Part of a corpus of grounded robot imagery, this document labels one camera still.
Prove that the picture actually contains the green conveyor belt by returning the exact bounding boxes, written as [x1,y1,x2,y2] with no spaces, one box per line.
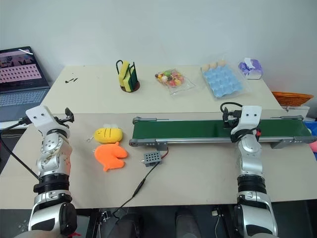
[128,115,317,151]

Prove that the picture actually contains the blue item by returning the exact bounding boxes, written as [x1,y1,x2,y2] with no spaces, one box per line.
[303,120,317,136]

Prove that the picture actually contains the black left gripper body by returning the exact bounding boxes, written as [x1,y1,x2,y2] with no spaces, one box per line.
[53,115,72,129]

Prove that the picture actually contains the purple white tissue pack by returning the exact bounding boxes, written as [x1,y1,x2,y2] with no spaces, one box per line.
[238,57,264,80]

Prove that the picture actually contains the black metal frame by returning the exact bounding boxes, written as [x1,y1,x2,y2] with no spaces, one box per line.
[86,208,111,238]

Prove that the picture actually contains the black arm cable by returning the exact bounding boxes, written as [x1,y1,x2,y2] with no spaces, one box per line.
[220,102,244,117]
[0,118,40,179]

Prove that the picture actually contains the open laptop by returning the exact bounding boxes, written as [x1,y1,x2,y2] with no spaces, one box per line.
[0,46,52,122]

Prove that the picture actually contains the orange fish plush toy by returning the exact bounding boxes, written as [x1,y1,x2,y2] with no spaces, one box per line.
[94,141,129,173]

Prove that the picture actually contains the dark rounded shape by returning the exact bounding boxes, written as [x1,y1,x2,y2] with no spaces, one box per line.
[174,206,202,238]

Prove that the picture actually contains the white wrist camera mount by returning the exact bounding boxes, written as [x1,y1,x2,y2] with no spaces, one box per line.
[232,105,263,136]
[25,105,71,136]

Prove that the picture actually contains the grey perforated control box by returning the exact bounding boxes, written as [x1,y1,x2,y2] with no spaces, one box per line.
[141,151,163,169]

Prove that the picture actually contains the blue egg tray in plastic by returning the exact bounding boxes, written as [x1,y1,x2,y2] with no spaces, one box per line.
[200,59,252,100]

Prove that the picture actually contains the yellow bee plush toy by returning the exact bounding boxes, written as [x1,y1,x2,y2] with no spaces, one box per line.
[86,123,123,145]

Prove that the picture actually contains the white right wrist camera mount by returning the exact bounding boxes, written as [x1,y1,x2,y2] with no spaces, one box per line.
[232,105,263,136]

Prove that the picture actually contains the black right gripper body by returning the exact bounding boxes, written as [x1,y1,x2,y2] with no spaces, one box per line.
[228,110,243,125]

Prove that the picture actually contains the white plug with cable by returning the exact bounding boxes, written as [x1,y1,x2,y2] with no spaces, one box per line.
[211,210,223,238]

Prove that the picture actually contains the white box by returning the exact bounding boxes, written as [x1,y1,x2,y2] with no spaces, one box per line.
[281,104,311,118]

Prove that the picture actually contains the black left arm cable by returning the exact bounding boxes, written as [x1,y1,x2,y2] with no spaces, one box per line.
[0,118,40,179]

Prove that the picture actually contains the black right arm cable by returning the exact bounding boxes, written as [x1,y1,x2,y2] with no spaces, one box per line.
[220,102,244,117]

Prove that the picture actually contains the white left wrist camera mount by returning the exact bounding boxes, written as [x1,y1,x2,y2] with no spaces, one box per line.
[25,105,71,136]

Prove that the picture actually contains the yellow green sponge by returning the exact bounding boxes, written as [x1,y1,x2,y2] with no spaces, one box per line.
[119,60,131,86]
[123,68,138,91]

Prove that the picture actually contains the clear bag of candies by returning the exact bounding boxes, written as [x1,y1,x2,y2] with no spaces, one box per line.
[154,67,197,97]

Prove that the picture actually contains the black wire sponge holder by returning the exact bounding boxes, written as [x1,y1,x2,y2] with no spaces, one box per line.
[115,59,141,93]

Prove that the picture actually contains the black power cable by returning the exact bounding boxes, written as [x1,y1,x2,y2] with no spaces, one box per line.
[112,158,162,225]

